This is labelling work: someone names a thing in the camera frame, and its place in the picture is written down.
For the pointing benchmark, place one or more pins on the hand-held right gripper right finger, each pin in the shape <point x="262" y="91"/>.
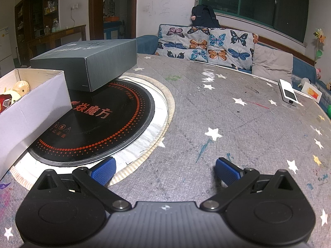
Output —
<point x="228" y="171"/>

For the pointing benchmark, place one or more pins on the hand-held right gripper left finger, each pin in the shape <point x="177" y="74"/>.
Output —
<point x="103" y="171"/>

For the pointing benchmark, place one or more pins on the white cardboard box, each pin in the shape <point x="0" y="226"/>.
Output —
<point x="33" y="113"/>

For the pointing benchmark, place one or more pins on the yellow plush toy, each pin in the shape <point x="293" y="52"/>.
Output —
<point x="14" y="95"/>

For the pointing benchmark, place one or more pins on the beige peanut toy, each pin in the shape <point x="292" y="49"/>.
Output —
<point x="22" y="86"/>

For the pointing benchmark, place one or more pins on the red snack packet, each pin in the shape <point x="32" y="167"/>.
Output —
<point x="5" y="103"/>

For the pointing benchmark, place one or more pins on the grey star-print desktop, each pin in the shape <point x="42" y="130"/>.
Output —
<point x="232" y="134"/>

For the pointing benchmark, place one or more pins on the round black induction cooktop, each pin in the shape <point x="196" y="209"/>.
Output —
<point x="103" y="124"/>

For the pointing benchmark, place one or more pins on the white handheld device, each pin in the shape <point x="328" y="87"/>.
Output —
<point x="288" y="91"/>

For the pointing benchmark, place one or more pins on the dark grey box lid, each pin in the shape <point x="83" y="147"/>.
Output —
<point x="103" y="64"/>

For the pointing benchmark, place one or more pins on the white picture card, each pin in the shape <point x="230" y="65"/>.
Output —
<point x="312" y="91"/>

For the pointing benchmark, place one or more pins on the grey pillow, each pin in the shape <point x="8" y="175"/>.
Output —
<point x="271" y="62"/>

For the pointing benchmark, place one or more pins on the pink small toy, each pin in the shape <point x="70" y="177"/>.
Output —
<point x="318" y="73"/>

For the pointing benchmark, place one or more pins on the blue sofa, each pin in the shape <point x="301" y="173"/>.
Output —
<point x="146" y="44"/>

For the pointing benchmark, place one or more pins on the blue cabinet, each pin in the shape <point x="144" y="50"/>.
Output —
<point x="113" y="32"/>

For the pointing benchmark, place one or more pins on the wooden side table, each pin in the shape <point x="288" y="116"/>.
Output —
<point x="64" y="32"/>

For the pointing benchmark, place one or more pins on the glass jar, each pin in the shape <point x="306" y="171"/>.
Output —
<point x="55" y="27"/>

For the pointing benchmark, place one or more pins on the orange basin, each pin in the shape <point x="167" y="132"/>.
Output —
<point x="112" y="19"/>

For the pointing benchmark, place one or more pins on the white fridge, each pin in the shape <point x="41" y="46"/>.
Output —
<point x="5" y="51"/>

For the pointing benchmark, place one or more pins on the black backpack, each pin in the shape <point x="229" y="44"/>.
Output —
<point x="205" y="16"/>

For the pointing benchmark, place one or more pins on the artificial flower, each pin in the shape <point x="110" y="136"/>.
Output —
<point x="318" y="37"/>

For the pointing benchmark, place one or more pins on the dark window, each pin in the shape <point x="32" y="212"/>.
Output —
<point x="258" y="2"/>

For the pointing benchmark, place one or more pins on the dark wooden shelf cabinet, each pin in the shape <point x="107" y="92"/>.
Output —
<point x="38" y="10"/>

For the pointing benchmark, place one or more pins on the white wall socket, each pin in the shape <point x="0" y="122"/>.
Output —
<point x="74" y="7"/>

